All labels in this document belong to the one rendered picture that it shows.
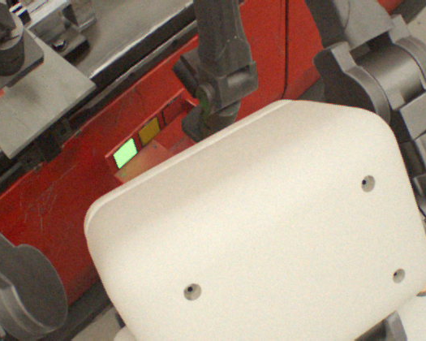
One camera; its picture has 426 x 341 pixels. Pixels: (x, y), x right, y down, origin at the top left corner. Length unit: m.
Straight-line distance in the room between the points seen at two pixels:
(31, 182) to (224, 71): 0.53
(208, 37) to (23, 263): 0.44
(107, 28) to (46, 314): 0.81
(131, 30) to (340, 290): 0.89
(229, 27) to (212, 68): 0.07
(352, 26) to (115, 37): 0.70
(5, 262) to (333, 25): 0.36
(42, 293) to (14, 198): 0.71
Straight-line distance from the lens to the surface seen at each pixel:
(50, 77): 0.97
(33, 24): 1.13
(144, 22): 1.19
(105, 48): 1.16
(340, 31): 0.55
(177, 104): 1.10
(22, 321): 0.46
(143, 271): 0.32
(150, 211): 0.35
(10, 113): 0.95
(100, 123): 1.21
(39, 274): 0.49
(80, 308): 1.80
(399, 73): 0.55
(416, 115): 0.54
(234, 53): 0.80
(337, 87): 0.55
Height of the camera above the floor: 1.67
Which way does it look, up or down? 58 degrees down
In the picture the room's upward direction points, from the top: 10 degrees counter-clockwise
